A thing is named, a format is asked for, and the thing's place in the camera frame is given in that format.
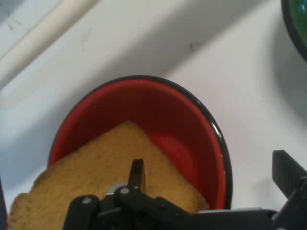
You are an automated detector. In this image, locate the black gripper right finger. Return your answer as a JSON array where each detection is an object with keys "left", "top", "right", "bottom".
[{"left": 272, "top": 150, "right": 307, "bottom": 230}]

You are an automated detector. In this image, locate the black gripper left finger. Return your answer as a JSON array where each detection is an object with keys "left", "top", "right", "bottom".
[{"left": 63, "top": 159, "right": 200, "bottom": 230}]

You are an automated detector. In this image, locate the white oven door with handle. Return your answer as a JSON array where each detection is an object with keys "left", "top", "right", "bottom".
[{"left": 0, "top": 0, "right": 100, "bottom": 91}]

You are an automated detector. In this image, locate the brown toast bread slice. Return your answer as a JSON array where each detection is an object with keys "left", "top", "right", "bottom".
[{"left": 7, "top": 119, "right": 211, "bottom": 230}]

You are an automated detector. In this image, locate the red bowl with black rim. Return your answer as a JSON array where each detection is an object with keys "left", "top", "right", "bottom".
[{"left": 47, "top": 75, "right": 233, "bottom": 211}]

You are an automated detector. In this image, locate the green bowl with black rim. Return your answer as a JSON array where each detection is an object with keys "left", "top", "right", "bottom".
[{"left": 280, "top": 0, "right": 307, "bottom": 62}]

